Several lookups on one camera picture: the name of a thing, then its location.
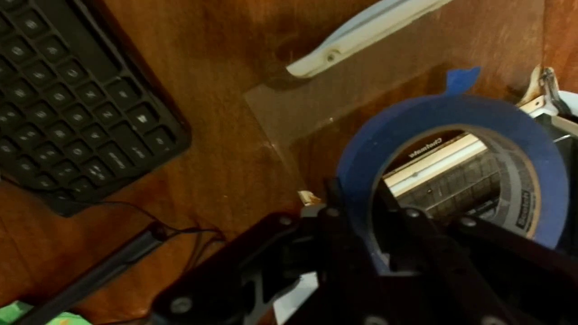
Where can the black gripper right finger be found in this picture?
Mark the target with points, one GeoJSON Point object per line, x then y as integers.
{"type": "Point", "coordinates": [481, 271]}

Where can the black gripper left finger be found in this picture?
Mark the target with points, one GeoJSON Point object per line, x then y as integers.
{"type": "Point", "coordinates": [283, 271]}

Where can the blue masking tape roll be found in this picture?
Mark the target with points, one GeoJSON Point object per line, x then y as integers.
{"type": "Point", "coordinates": [373, 145]}

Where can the white toaster oven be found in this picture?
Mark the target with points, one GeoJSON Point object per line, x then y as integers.
{"type": "Point", "coordinates": [337, 51]}

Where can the long dark stick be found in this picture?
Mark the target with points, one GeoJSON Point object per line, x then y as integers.
{"type": "Point", "coordinates": [102, 273]}

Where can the black computer keyboard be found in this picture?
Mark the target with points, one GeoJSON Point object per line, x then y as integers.
{"type": "Point", "coordinates": [78, 102]}

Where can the green flat object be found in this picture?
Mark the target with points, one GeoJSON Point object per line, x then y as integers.
{"type": "Point", "coordinates": [19, 315]}

